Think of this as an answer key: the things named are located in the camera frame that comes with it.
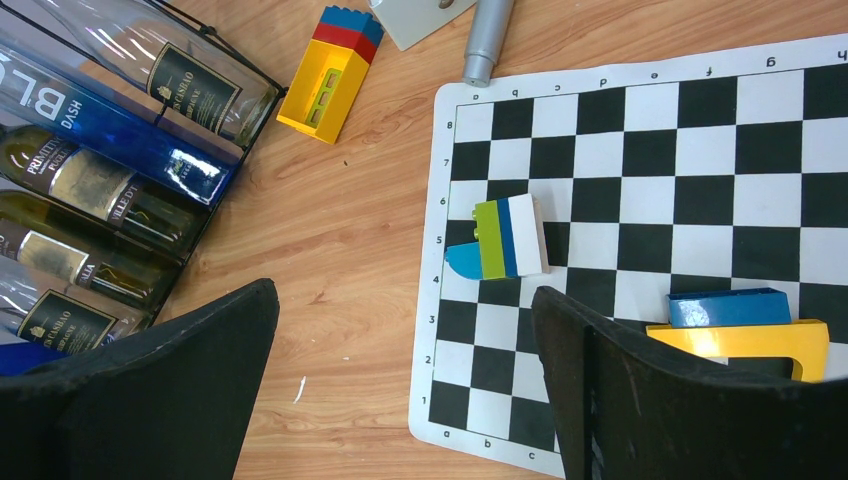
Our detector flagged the blue square bottle on rack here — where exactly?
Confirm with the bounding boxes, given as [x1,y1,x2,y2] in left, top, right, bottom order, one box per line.
[1,30,233,207]

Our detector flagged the dark green wine bottle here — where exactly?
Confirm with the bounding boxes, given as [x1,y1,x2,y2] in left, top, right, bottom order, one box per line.
[1,125,207,257]

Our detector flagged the yellow red blue block house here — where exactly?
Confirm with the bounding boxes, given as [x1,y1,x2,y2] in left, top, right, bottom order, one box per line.
[277,6,384,144]

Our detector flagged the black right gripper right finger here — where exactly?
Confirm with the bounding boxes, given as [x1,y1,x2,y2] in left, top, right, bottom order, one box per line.
[531,286,847,479]

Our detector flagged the green white blue block stack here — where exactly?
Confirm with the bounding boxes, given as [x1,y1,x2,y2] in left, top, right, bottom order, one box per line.
[445,193,550,280]

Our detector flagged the black white chessboard mat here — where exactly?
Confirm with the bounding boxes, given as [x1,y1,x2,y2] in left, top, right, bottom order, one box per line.
[408,35,847,477]

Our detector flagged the clear champagne bottle near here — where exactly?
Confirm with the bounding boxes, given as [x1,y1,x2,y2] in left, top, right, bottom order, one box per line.
[1,257,153,354]

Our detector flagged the silver metal cylinder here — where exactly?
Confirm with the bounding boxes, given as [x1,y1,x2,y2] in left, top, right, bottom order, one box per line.
[462,0,514,88]

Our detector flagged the yellow arch blue block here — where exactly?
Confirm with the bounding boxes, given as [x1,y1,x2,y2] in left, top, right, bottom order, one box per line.
[646,287,830,382]

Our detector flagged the olive green wine bottle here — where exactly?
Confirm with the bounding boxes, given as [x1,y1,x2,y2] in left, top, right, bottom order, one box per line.
[1,190,179,311]

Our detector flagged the grey wedge stand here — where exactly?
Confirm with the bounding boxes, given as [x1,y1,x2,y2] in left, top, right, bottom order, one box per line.
[367,0,476,51]

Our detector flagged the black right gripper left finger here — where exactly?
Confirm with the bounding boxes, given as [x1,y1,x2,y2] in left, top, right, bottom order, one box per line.
[1,278,280,479]

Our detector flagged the black wire wine rack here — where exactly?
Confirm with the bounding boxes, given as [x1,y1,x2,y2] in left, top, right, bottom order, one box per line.
[0,0,289,280]

